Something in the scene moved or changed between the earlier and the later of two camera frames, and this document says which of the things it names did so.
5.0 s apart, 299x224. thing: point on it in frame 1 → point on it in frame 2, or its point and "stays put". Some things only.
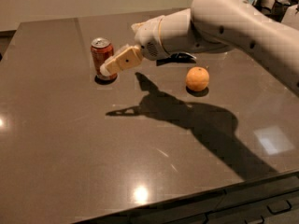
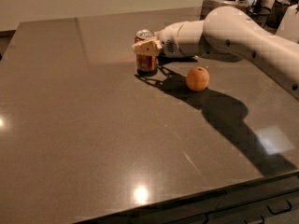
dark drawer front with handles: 273,201 stays put
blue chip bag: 182,57 stays put
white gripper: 149,38 → 169,40
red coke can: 102,50 → 146,65
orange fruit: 197,78 stays put
